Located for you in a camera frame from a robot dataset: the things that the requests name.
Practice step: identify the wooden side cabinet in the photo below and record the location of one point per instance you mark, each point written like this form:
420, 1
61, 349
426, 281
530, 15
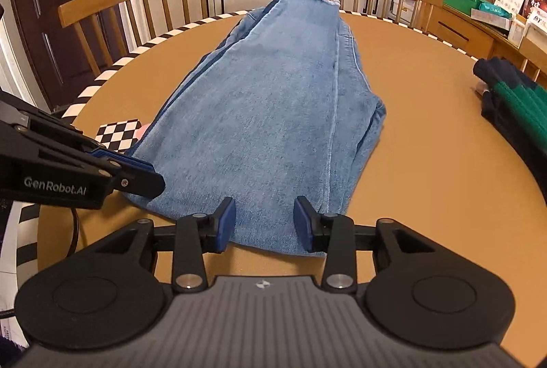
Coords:
466, 34

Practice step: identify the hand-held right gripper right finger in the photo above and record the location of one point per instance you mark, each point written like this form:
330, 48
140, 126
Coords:
304, 225

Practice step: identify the pink round sticker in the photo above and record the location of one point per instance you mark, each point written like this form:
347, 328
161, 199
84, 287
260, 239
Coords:
140, 131

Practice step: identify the navy green blue knit sweater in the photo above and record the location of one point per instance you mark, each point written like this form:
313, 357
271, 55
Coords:
517, 111

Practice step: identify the dark brown door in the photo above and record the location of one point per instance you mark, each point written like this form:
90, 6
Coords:
55, 9

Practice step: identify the blue denim jeans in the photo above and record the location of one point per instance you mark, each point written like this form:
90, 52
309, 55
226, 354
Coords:
273, 115

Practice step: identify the teal tissue pack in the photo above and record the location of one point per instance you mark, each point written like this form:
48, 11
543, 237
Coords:
493, 15

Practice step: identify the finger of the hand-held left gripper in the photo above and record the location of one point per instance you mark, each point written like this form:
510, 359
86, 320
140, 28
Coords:
122, 160
141, 182

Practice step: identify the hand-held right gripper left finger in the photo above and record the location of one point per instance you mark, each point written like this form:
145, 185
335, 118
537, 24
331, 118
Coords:
226, 225

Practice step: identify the black white checkerboard card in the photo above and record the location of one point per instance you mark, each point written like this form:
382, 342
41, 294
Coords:
119, 135

